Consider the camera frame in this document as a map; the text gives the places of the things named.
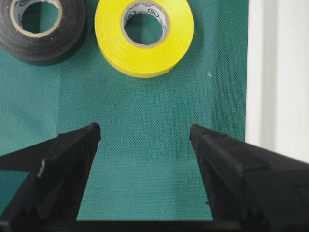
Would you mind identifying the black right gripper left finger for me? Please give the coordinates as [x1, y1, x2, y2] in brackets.
[0, 123, 100, 232]

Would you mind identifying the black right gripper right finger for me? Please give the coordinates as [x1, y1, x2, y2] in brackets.
[190, 124, 309, 232]

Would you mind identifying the yellow tape roll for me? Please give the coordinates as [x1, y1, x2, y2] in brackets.
[94, 0, 194, 78]

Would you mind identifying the white plastic tray case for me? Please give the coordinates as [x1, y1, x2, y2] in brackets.
[245, 0, 309, 162]

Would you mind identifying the black tape roll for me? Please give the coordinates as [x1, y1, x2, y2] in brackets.
[0, 0, 86, 66]

